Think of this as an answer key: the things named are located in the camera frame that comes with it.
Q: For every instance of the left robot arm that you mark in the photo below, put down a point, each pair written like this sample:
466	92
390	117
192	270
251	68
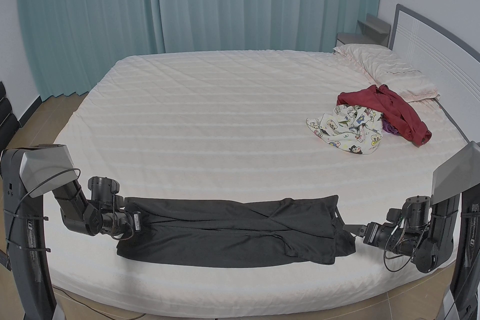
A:
26	236

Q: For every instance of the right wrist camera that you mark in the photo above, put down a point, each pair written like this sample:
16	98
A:
417	209

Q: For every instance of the purple garment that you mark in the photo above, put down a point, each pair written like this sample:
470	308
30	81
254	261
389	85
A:
390	127

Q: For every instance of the grey bedside table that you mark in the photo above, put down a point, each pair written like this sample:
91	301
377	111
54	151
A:
363	35

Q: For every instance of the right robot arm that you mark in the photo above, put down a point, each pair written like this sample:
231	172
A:
446	224

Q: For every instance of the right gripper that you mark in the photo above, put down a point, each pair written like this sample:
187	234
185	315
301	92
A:
378	235

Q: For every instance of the black padded chair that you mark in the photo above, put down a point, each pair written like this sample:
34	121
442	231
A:
6	112

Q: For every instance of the white printed garment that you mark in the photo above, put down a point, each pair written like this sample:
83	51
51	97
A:
348	131

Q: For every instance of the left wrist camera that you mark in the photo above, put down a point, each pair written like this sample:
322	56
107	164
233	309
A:
104	190

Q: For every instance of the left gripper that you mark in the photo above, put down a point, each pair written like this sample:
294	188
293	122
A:
125	224

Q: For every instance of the black T-shirt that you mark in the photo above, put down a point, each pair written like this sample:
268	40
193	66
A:
225	236

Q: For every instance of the cream pillow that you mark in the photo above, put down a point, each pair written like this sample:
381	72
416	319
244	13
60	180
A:
390	67

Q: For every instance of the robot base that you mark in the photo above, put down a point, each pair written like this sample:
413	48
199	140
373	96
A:
455	311

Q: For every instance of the dark red garment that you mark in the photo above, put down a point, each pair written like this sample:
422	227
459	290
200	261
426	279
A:
401	112

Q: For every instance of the bed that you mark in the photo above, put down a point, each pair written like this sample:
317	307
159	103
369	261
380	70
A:
206	116

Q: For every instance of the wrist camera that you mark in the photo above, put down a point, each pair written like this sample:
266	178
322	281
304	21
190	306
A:
417	209
104	190

